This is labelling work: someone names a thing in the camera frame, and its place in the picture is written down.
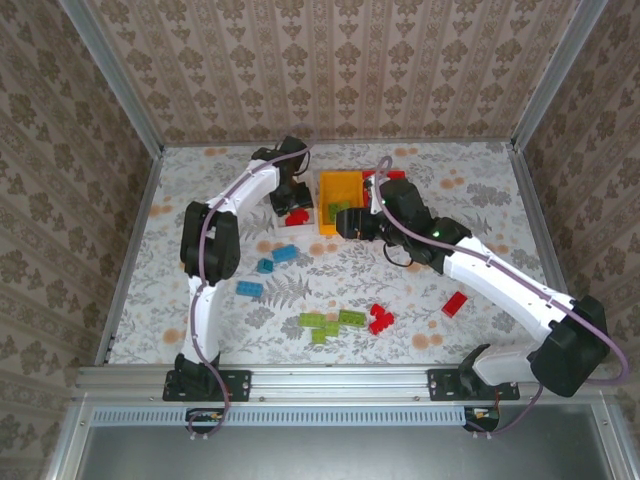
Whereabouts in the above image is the white plastic container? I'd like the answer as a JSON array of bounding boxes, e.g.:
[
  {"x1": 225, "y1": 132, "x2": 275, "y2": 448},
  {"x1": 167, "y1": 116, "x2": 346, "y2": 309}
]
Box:
[{"x1": 269, "y1": 172, "x2": 319, "y2": 236}]

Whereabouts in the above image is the yellow plastic container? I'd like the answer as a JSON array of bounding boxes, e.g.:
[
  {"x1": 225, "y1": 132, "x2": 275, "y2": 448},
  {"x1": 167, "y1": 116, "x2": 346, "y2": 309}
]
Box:
[{"x1": 317, "y1": 170, "x2": 366, "y2": 236}]

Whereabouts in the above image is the red plastic container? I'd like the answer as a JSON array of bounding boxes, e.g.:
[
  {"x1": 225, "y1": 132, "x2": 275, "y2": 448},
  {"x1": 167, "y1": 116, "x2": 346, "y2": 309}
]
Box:
[{"x1": 360, "y1": 169, "x2": 407, "y2": 209}]

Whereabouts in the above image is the small black connector board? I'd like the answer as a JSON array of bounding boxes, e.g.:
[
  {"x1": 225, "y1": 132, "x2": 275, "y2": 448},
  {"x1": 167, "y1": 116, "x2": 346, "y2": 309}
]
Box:
[
  {"x1": 462, "y1": 405, "x2": 501, "y2": 434},
  {"x1": 185, "y1": 407, "x2": 227, "y2": 434}
]

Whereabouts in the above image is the grey metal panel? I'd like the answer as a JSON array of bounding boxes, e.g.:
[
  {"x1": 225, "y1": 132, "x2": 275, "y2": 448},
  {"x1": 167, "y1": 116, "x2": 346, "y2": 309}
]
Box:
[{"x1": 74, "y1": 424, "x2": 621, "y2": 480}]

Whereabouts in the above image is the thin black right camera cable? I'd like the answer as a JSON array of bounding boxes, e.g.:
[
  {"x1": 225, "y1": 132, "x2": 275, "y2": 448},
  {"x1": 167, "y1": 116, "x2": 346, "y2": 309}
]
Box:
[{"x1": 382, "y1": 239, "x2": 417, "y2": 269}]

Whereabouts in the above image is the thin aluminium wall rail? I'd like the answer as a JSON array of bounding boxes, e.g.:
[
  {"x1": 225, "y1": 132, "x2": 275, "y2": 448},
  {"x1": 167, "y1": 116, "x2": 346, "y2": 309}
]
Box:
[{"x1": 162, "y1": 139, "x2": 514, "y2": 148}]

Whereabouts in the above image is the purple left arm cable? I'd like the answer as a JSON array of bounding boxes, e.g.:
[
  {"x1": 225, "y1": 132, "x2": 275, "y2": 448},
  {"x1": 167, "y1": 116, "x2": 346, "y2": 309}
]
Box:
[{"x1": 187, "y1": 122, "x2": 319, "y2": 444}]

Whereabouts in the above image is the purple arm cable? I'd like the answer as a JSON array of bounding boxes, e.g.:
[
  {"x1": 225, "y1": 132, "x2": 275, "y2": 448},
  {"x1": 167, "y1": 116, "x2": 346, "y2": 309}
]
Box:
[
  {"x1": 374, "y1": 155, "x2": 631, "y2": 441},
  {"x1": 187, "y1": 122, "x2": 319, "y2": 444}
]

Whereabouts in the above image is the aluminium side rail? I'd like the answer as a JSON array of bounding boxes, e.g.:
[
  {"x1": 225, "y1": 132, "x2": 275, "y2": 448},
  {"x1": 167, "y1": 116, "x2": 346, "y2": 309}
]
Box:
[
  {"x1": 94, "y1": 147, "x2": 166, "y2": 369},
  {"x1": 507, "y1": 142, "x2": 591, "y2": 366}
]

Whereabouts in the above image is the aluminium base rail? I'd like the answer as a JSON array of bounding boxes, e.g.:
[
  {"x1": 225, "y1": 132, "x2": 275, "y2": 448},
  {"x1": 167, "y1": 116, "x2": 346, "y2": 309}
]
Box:
[{"x1": 73, "y1": 363, "x2": 614, "y2": 401}]

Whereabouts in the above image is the grey slotted cable duct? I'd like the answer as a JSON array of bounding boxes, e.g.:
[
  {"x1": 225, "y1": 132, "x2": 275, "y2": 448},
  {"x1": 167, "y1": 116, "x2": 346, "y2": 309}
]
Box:
[{"x1": 91, "y1": 405, "x2": 469, "y2": 428}]

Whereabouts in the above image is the aluminium frame post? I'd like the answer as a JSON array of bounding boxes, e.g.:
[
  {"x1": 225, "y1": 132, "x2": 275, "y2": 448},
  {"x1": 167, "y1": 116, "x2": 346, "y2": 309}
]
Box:
[
  {"x1": 58, "y1": 0, "x2": 166, "y2": 154},
  {"x1": 510, "y1": 0, "x2": 612, "y2": 151}
]

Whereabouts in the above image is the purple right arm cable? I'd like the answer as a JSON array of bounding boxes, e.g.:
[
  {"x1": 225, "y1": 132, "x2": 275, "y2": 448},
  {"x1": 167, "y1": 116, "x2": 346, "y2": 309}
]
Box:
[{"x1": 374, "y1": 155, "x2": 631, "y2": 441}]

